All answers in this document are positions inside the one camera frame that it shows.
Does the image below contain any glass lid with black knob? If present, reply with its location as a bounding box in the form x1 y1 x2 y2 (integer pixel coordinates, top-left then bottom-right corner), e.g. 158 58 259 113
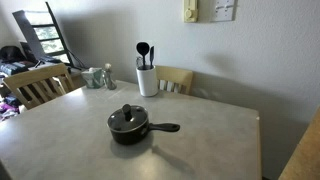
107 103 149 133

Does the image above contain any white utensil holder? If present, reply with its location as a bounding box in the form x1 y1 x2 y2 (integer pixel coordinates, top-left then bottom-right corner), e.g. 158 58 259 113
135 65 159 98

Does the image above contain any wooden slat-back chair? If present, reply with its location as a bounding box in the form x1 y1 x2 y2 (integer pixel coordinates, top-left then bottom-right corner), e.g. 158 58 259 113
154 65 194 96
3 63 76 111

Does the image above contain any metal whisk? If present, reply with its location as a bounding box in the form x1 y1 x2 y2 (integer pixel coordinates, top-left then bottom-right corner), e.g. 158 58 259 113
135 56 144 69

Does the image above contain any black plastic spatula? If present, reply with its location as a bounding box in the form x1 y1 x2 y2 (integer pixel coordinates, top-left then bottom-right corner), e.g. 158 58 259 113
149 45 155 70

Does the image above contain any black plastic spoon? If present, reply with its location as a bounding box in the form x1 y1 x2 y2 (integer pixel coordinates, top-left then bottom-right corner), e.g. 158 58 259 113
136 41 151 70

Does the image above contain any glass shaker bottle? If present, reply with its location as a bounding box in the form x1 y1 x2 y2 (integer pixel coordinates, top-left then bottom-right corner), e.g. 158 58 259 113
102 63 118 91

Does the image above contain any green tissue box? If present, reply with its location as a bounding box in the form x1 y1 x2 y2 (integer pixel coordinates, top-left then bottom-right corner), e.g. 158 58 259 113
80 67 104 90

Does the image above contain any grey leaning board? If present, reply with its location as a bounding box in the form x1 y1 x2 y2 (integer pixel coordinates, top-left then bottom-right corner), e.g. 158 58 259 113
12 9 46 61

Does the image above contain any striped folded fabric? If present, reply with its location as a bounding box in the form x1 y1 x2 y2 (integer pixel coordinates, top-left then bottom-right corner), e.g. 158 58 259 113
0 60 34 76

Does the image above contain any black bag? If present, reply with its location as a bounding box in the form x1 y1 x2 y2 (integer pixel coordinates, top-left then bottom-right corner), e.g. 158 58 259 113
0 45 26 63

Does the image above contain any purple cloth pile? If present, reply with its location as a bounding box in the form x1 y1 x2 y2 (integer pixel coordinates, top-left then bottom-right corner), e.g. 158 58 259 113
0 94 21 121

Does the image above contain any wooden counter top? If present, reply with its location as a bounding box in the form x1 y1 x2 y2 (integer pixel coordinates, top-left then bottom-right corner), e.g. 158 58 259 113
278 106 320 180

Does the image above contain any black pot with handle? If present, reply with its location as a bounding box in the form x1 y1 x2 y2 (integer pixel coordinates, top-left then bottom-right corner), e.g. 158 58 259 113
107 105 181 146

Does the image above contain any beige wall thermostat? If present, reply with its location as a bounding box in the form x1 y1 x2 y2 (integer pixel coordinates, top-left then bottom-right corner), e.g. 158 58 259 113
182 0 199 24

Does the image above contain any white light switch plate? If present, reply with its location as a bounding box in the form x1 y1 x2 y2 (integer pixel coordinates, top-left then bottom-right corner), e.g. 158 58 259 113
213 0 236 23

